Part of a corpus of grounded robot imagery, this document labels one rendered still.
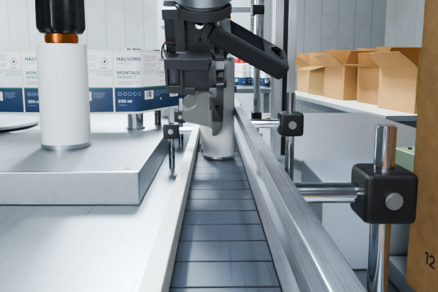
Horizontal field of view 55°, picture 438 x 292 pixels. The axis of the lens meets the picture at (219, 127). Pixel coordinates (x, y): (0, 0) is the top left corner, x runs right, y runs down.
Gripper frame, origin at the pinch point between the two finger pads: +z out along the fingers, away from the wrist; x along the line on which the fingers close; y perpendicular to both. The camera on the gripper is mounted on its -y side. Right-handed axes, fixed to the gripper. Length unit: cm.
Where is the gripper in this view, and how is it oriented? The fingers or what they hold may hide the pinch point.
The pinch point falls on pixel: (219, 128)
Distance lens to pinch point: 65.0
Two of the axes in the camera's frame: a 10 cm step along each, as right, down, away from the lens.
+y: -10.0, 0.0, -0.1
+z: -0.1, 7.9, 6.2
